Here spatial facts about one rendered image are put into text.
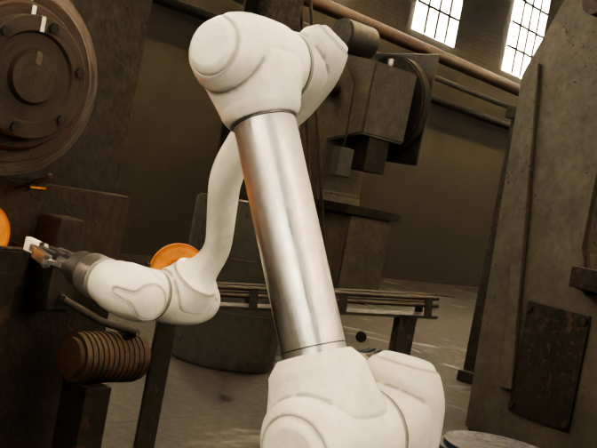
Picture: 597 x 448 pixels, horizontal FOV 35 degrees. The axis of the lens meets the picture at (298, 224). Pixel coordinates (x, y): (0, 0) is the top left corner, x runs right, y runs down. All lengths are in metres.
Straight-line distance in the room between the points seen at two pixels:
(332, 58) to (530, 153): 2.91
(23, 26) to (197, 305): 0.75
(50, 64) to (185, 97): 8.49
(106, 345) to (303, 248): 1.07
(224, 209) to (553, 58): 2.95
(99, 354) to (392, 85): 8.10
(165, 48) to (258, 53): 9.07
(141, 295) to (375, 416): 0.59
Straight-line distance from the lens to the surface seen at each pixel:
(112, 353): 2.41
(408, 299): 2.63
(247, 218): 4.86
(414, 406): 1.51
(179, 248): 2.48
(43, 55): 2.25
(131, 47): 2.70
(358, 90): 10.11
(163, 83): 10.50
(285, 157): 1.45
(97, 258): 1.93
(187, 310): 1.94
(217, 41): 1.46
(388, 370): 1.53
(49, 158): 2.39
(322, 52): 1.61
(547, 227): 4.36
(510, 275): 4.43
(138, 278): 1.82
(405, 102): 10.40
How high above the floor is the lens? 0.96
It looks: 2 degrees down
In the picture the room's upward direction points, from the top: 11 degrees clockwise
